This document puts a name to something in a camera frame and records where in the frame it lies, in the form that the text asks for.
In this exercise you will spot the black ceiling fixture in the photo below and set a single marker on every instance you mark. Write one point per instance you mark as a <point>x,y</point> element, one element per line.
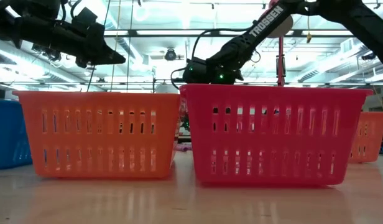
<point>368,56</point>

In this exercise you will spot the red desk lamp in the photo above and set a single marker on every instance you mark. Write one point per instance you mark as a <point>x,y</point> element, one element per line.
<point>281,65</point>

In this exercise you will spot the purple crayon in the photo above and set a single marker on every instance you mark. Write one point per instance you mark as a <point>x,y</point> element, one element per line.
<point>183,147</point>

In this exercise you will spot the grey ceiling vent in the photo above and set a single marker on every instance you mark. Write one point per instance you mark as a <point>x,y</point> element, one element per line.
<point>347,45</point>

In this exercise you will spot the red plastic basket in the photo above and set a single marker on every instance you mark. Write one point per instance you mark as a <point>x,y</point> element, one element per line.
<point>272,99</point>

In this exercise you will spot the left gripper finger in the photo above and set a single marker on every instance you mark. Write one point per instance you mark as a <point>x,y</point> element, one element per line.
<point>107,57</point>

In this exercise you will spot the blue plastic basket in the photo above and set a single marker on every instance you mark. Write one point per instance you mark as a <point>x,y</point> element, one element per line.
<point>8,133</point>

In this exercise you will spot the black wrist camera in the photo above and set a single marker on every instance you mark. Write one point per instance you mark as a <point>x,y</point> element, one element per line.
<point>85,18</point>

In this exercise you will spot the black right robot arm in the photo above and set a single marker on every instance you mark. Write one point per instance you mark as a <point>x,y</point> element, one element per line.
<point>266,21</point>

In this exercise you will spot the black ceiling camera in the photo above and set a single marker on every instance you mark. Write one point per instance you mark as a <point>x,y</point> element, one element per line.
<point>170,54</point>

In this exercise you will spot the black ceiling beam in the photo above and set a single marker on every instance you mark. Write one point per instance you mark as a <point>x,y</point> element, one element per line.
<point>179,32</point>

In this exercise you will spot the black ceiling track lights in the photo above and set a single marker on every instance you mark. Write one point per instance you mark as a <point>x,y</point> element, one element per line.
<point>53,56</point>

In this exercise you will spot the orange plastic basket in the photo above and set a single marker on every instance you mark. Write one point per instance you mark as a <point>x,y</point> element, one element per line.
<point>98,102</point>
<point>375,137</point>

